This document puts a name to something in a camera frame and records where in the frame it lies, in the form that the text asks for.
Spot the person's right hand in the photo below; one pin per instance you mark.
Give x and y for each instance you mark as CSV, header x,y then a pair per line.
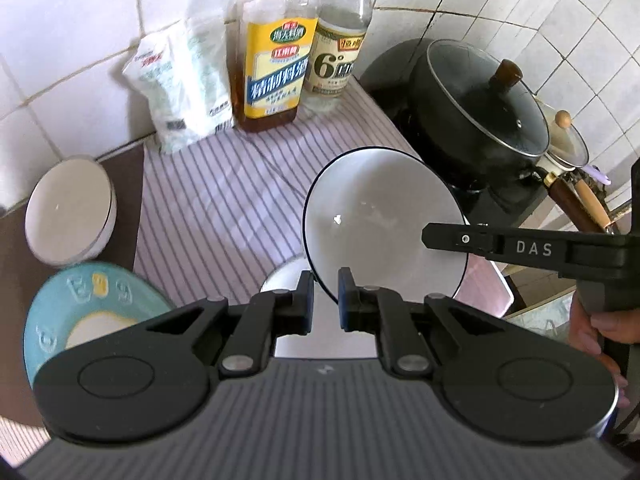
x,y
582,330

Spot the blue fried egg plate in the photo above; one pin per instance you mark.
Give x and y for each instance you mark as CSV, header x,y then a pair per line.
x,y
55,305

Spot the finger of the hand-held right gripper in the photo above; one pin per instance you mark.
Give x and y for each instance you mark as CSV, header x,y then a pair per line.
x,y
530,249

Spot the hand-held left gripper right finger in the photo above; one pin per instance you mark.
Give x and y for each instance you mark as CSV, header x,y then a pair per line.
x,y
347,305

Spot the white seasoning bag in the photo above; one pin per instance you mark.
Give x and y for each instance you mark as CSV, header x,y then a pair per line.
x,y
185,85

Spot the striped pink table cloth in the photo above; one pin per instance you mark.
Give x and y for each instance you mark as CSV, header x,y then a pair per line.
x,y
210,195

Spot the clear vinegar bottle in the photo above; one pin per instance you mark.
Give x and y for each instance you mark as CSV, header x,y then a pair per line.
x,y
337,55

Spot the white bowl with blue rim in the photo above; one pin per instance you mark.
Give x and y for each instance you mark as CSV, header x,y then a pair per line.
x,y
282,277
385,200

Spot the amber cooking wine bottle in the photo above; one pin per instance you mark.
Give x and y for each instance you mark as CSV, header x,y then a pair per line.
x,y
272,70

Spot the small pot with glass lid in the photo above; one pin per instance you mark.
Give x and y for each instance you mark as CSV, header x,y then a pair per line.
x,y
567,140

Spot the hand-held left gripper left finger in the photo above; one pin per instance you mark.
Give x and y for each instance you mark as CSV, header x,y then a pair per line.
x,y
305,305

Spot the white ribbed bowl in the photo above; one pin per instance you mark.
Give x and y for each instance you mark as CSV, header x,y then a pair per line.
x,y
67,210

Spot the black pot with lid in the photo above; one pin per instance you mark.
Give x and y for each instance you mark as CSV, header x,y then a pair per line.
x,y
480,190

